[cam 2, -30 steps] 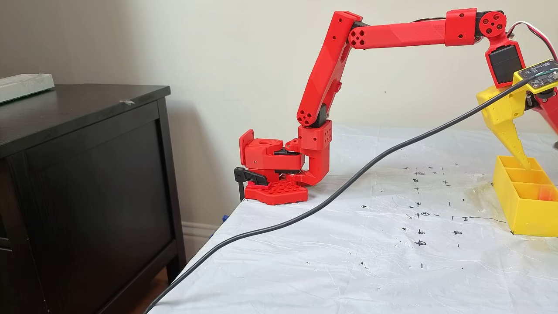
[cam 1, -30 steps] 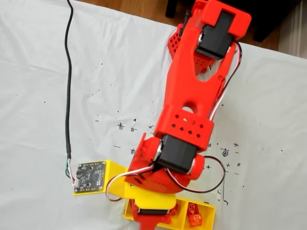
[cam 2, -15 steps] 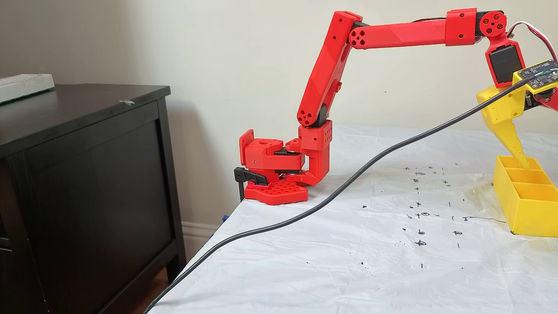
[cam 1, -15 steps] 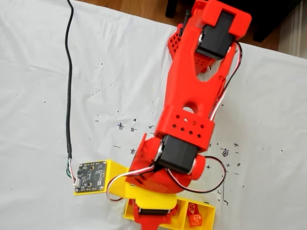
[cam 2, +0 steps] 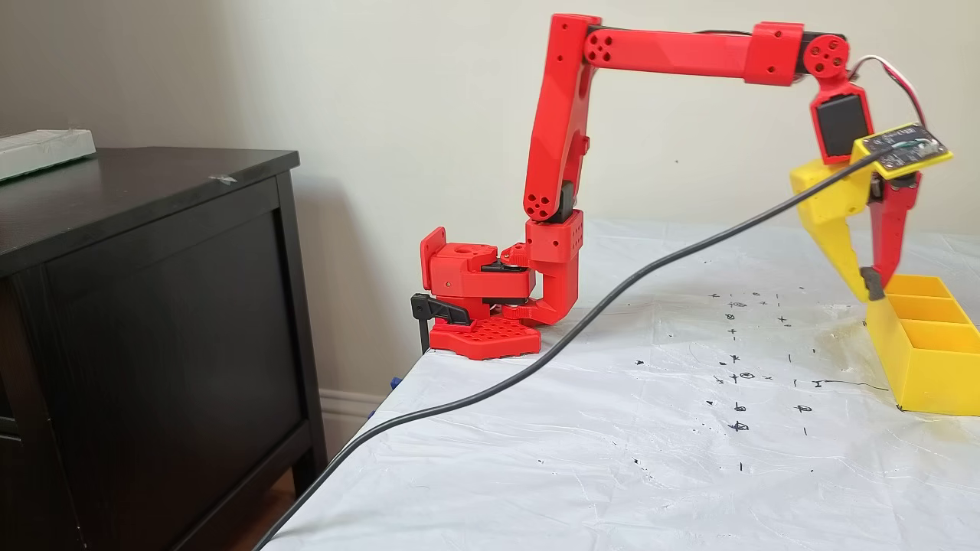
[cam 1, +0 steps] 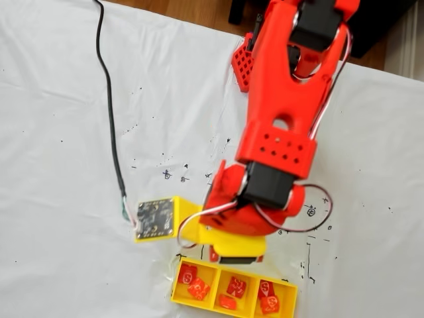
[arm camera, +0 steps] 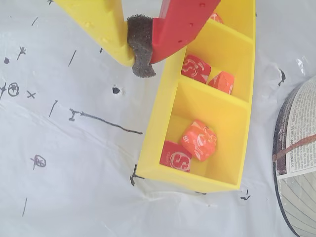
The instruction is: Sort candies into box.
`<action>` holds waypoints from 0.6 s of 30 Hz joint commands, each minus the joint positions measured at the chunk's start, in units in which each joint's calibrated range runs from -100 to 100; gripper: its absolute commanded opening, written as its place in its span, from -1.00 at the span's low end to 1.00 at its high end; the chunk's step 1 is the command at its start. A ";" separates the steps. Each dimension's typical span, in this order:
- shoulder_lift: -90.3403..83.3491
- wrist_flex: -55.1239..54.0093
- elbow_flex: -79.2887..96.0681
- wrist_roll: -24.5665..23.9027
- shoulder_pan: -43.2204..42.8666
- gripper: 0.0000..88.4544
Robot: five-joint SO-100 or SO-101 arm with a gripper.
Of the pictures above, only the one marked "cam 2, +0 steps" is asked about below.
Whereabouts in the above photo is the yellow three-compartment box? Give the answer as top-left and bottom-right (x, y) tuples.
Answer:
(865, 274), (980, 416)

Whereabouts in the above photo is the white plastic table cover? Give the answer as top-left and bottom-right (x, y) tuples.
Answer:
(256, 218), (980, 551)

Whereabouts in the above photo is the black table clamp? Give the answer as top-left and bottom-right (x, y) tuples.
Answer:
(410, 293), (472, 354)

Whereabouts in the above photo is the black wooden dresser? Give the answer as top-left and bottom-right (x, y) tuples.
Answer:
(0, 148), (328, 551)

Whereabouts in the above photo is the white flat slab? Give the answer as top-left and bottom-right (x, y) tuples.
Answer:
(0, 129), (98, 183)

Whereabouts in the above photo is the camera board on yellow mount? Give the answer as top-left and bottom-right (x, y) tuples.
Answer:
(854, 122), (954, 181)

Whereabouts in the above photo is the red white black servo wire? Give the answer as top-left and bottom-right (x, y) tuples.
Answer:
(848, 55), (929, 129)

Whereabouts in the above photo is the black USB cable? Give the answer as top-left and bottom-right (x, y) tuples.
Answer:
(253, 149), (893, 551)

